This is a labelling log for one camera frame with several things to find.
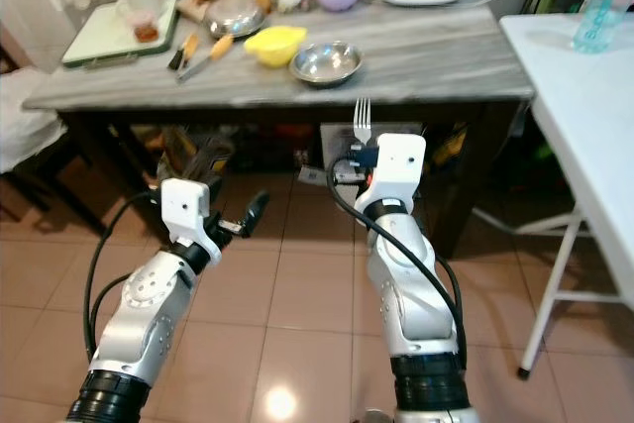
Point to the yellow plastic bowl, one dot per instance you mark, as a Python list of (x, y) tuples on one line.
[(274, 46)]

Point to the silver metal fork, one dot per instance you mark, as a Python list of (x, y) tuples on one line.
[(363, 121)]

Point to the dark wooden chair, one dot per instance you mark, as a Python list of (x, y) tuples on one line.
[(20, 190)]

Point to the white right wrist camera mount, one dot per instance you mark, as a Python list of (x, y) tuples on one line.
[(401, 160)]

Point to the steel bowl with lid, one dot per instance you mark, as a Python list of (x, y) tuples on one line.
[(237, 21)]

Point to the grey marble-top wooden table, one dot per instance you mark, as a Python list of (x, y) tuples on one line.
[(426, 52)]

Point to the open stainless steel bowl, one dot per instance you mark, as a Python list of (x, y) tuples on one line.
[(326, 63)]

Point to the black right robot foot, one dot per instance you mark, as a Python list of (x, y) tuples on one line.
[(378, 416)]

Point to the white folded cloth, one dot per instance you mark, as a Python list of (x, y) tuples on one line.
[(28, 121)]

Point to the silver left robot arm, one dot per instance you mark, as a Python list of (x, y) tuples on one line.
[(144, 314)]

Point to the white storage box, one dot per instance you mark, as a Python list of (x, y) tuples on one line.
[(337, 146)]

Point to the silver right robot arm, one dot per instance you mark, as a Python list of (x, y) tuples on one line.
[(406, 294)]

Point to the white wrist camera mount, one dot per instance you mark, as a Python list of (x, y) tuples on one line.
[(401, 160), (183, 207)]

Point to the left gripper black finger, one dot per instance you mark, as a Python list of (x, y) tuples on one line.
[(257, 211)]

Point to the white plastic folding table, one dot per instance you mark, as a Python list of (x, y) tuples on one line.
[(584, 96)]

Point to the clear teal water bottle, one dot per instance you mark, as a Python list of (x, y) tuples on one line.
[(602, 7)]

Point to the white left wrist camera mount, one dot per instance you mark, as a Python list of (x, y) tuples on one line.
[(183, 207)]

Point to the patterned brown bag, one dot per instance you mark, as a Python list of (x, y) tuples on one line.
[(203, 156)]

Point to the clear plastic jar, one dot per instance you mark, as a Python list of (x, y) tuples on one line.
[(142, 11)]

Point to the green-edged white cutting board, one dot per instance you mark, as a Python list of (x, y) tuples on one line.
[(104, 42)]

